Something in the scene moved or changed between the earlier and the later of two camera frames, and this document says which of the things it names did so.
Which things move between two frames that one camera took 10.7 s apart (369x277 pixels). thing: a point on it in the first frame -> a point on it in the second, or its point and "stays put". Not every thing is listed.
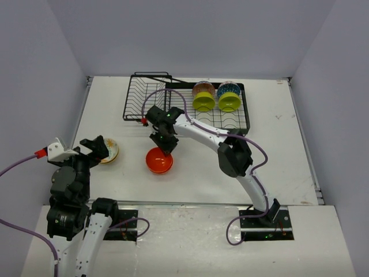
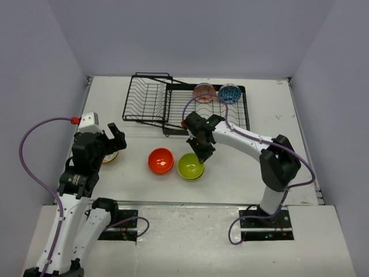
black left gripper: [98, 146] -> [113, 144]
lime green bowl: [203, 101] -> [194, 180]
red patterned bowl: [203, 86] stays put
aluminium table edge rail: [319, 194] stays put
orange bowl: [157, 162] stays put
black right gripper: [166, 148] -> [202, 155]
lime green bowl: [229, 101] -> [189, 168]
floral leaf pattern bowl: [113, 149] stays put
